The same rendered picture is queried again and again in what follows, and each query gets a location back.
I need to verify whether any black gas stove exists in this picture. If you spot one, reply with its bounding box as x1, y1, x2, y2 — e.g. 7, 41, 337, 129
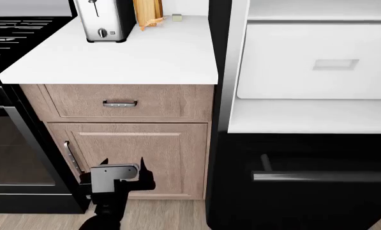
0, 15, 93, 215

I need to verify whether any light wood cabinet door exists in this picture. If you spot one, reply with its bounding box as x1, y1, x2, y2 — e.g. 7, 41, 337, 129
46, 122, 209, 197

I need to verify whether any silver drawer handle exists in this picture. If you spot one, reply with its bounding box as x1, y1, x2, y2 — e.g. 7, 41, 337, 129
102, 99, 138, 109

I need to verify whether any black stove grate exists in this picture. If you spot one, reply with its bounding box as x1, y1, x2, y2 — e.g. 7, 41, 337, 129
0, 19, 56, 61

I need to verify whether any orange shrimp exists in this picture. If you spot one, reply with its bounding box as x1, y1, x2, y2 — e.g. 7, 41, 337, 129
140, 16, 169, 32

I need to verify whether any black fridge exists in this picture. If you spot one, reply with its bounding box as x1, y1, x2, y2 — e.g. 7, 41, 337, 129
205, 0, 381, 230

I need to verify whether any white fridge shelf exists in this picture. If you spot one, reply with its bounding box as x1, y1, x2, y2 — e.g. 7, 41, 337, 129
227, 97, 381, 134

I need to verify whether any white fridge crisper drawer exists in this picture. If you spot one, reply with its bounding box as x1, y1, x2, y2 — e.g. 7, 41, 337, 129
235, 19, 381, 100

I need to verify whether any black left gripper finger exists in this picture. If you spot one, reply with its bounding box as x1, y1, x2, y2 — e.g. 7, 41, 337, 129
78, 157, 110, 186
135, 156, 156, 192

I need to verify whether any silver cabinet door handle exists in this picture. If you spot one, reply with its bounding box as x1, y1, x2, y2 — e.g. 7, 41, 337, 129
63, 140, 87, 174

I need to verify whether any light wood base cabinet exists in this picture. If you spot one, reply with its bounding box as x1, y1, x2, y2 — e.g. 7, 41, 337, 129
19, 83, 216, 201

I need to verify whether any silver and black toaster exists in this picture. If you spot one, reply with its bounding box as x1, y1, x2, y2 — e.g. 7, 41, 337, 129
73, 0, 137, 44

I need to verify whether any silver gripper camera bracket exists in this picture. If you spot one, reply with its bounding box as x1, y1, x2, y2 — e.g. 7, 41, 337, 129
90, 163, 141, 194

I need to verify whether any light wood cabinet drawer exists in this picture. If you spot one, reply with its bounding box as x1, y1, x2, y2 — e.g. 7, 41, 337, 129
44, 84, 198, 119

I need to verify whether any black freezer bar handle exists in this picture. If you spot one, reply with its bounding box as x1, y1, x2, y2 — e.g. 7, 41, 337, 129
251, 153, 381, 183

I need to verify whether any black glass oven door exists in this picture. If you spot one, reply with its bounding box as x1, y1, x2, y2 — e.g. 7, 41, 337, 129
0, 105, 82, 196

